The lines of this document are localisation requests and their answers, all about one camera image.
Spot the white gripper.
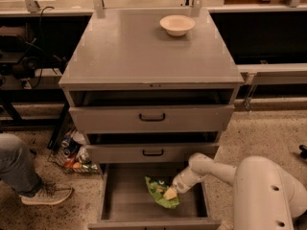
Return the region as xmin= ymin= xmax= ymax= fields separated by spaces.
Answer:
xmin=163 ymin=173 xmax=191 ymax=200

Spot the green rice chip bag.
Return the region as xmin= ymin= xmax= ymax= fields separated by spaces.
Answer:
xmin=145 ymin=176 xmax=180 ymax=209

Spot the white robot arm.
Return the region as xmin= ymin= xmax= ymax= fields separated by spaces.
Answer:
xmin=163 ymin=153 xmax=307 ymax=230

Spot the grey bottom drawer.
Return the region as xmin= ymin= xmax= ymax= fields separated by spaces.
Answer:
xmin=88 ymin=162 xmax=221 ymax=230

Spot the grey drawer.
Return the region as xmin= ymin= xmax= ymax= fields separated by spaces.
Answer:
xmin=86 ymin=132 xmax=219 ymax=163
xmin=88 ymin=162 xmax=221 ymax=230
xmin=66 ymin=88 xmax=233 ymax=134

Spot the grey middle drawer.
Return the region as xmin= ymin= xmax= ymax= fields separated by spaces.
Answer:
xmin=86 ymin=132 xmax=219 ymax=163

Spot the grey top drawer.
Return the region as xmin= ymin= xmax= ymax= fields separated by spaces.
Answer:
xmin=66 ymin=88 xmax=233 ymax=134

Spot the grey drawer cabinet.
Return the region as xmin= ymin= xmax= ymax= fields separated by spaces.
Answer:
xmin=59 ymin=6 xmax=246 ymax=230

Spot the grey sneaker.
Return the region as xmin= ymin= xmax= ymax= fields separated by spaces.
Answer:
xmin=21 ymin=183 xmax=73 ymax=206

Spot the person leg in jeans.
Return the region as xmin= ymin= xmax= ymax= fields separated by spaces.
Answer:
xmin=0 ymin=133 xmax=43 ymax=197

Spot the white ceramic bowl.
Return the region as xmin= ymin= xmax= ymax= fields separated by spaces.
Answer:
xmin=159 ymin=15 xmax=195 ymax=36

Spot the black machinery on left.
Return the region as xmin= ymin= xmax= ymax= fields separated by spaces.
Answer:
xmin=0 ymin=24 xmax=67 ymax=89

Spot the wire basket with cans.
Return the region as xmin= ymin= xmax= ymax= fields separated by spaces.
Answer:
xmin=48 ymin=128 xmax=99 ymax=174

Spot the black cable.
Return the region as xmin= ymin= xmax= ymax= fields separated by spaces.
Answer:
xmin=30 ymin=6 xmax=56 ymax=90

